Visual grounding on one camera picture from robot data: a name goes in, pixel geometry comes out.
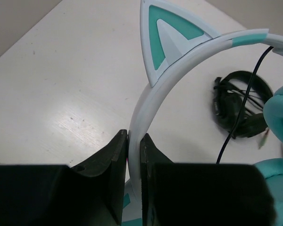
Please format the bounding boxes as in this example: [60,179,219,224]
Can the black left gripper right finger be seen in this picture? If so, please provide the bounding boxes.
[140,135,276,226]

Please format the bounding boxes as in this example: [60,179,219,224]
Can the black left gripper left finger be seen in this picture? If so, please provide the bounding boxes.
[0,129,128,226]

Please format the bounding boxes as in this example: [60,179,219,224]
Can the black headphone cable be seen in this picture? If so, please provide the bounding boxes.
[216,35,283,165]

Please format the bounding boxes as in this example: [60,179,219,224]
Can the teal cat-ear headphones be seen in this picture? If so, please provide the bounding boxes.
[122,0,283,226]

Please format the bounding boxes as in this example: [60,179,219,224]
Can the black headphones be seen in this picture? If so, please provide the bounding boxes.
[213,71,273,147]

